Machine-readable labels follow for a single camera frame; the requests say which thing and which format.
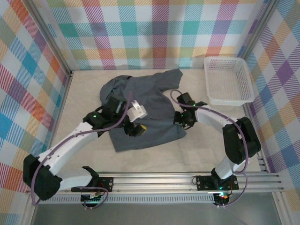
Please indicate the aluminium frame post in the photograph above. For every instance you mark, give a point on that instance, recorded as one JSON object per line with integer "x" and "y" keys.
{"x": 47, "y": 35}
{"x": 257, "y": 30}

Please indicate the aluminium side rail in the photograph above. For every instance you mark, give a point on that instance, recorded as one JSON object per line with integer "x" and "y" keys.
{"x": 62, "y": 103}
{"x": 263, "y": 167}

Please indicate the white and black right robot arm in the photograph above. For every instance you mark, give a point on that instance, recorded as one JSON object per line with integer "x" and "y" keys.
{"x": 211, "y": 117}

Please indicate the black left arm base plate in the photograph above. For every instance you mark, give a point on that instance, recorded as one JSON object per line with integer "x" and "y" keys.
{"x": 106, "y": 182}

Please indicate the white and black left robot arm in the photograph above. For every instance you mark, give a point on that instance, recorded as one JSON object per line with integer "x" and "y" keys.
{"x": 70, "y": 140}

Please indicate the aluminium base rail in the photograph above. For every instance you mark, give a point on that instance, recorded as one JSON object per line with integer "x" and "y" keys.
{"x": 152, "y": 182}

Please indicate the white plastic mesh basket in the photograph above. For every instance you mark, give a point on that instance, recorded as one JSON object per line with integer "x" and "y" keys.
{"x": 225, "y": 82}

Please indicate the grey t-shirt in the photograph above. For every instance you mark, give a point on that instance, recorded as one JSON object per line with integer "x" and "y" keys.
{"x": 154, "y": 122}

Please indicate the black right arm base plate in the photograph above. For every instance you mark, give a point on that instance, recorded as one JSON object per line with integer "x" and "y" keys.
{"x": 204, "y": 182}

